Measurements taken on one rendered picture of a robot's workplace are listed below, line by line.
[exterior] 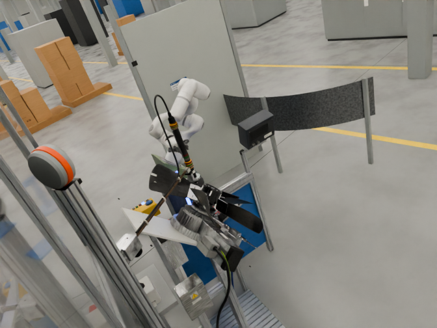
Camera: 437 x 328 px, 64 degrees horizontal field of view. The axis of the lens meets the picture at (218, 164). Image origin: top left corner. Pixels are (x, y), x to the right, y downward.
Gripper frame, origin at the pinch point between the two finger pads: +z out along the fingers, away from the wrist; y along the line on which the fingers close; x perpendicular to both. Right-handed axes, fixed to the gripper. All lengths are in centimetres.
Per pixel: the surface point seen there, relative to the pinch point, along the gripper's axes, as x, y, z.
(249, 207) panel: -93, -45, -36
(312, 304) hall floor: -149, -39, 29
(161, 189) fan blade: -12.6, 20.9, 5.2
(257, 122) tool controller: -26, -68, -30
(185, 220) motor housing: -33.3, 17.6, 12.8
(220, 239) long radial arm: -35, 11, 39
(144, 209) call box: -42, 30, -32
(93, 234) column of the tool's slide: 10, 59, 46
